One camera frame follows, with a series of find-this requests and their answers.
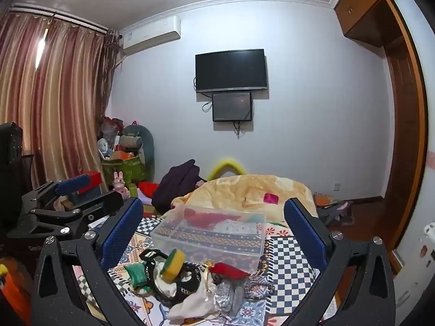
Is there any grey plush toy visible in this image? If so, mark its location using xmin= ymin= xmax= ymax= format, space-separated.
xmin=122 ymin=124 xmax=156 ymax=181

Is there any yellow multicolour scrunchie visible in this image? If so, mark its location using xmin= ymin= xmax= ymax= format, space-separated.
xmin=160 ymin=249 xmax=186 ymax=281

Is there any black wall television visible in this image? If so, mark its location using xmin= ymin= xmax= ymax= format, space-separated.
xmin=195 ymin=49 xmax=269 ymax=93

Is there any white wardrobe sliding door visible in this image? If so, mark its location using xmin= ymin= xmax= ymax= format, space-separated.
xmin=392 ymin=0 xmax=435 ymax=279

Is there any clear plastic storage box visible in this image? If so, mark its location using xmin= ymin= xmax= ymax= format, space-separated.
xmin=150 ymin=205 xmax=266 ymax=274

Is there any striped brown curtain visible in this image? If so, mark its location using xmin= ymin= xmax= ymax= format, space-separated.
xmin=0 ymin=5 xmax=117 ymax=192

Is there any pink rabbit figurine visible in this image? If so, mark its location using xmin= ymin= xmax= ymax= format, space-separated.
xmin=112 ymin=171 xmax=130 ymax=200

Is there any wooden overhead cabinet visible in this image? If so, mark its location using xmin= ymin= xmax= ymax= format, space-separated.
xmin=333 ymin=0 xmax=402 ymax=49

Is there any patterned bed sheet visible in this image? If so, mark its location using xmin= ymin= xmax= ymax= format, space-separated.
xmin=73 ymin=215 xmax=341 ymax=326

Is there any dark purple clothing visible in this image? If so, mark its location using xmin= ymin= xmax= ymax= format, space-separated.
xmin=152 ymin=159 xmax=208 ymax=217

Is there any yellow foam arch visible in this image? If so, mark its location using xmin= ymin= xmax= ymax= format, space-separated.
xmin=208 ymin=158 xmax=247 ymax=180

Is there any grey purple bag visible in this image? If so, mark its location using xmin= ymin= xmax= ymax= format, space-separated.
xmin=314 ymin=193 xmax=355 ymax=227

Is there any silver glitter scrunchie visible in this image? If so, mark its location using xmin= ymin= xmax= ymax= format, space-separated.
xmin=213 ymin=279 xmax=246 ymax=317

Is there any red hair accessory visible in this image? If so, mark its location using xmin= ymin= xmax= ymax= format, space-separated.
xmin=208 ymin=261 xmax=251 ymax=280

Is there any green scrunchie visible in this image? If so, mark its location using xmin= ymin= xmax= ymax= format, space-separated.
xmin=123 ymin=262 xmax=150 ymax=297

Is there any yellow fleece blanket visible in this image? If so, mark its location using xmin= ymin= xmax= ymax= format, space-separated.
xmin=162 ymin=174 xmax=319 ymax=227

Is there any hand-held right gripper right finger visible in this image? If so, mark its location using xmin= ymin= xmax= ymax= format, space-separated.
xmin=284 ymin=197 xmax=396 ymax=326

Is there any green storage bag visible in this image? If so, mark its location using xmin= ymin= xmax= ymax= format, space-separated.
xmin=101 ymin=155 xmax=149 ymax=191

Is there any white air conditioner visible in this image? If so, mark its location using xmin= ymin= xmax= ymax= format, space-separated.
xmin=119 ymin=15 xmax=182 ymax=55

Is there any black television cable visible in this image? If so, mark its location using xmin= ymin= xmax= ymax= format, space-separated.
xmin=193 ymin=76 xmax=214 ymax=112

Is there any small black monitor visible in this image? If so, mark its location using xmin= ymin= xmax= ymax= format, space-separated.
xmin=212 ymin=91 xmax=254 ymax=123

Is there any red garment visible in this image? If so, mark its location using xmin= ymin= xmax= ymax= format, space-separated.
xmin=184 ymin=210 xmax=240 ymax=234

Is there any white cloth pouch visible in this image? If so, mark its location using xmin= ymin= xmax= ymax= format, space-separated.
xmin=168 ymin=272 xmax=222 ymax=322

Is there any black headband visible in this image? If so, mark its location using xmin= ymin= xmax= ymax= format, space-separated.
xmin=140 ymin=249 xmax=202 ymax=308

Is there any curtain rod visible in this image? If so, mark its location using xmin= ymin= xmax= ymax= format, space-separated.
xmin=10 ymin=3 xmax=111 ymax=35

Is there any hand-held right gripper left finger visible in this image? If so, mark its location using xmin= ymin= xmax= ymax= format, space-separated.
xmin=31 ymin=197 xmax=145 ymax=326

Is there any black beaded hair tie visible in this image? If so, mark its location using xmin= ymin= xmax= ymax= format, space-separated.
xmin=243 ymin=276 xmax=276 ymax=300

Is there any red box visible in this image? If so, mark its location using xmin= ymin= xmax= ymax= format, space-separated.
xmin=84 ymin=171 xmax=103 ymax=187

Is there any red cloth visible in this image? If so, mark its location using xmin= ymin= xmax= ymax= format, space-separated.
xmin=138 ymin=181 xmax=160 ymax=198

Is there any gold bangle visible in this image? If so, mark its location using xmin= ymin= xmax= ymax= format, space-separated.
xmin=203 ymin=261 xmax=218 ymax=294

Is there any light patterned cloth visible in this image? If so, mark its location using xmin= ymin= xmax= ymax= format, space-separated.
xmin=217 ymin=220 xmax=265 ymax=236

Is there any brown wooden door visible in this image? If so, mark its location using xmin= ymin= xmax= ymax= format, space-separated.
xmin=383 ymin=36 xmax=420 ymax=248

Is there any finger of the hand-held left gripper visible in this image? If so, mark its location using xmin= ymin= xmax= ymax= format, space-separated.
xmin=29 ymin=190 xmax=125 ymax=232
xmin=21 ymin=174 xmax=91 ymax=208

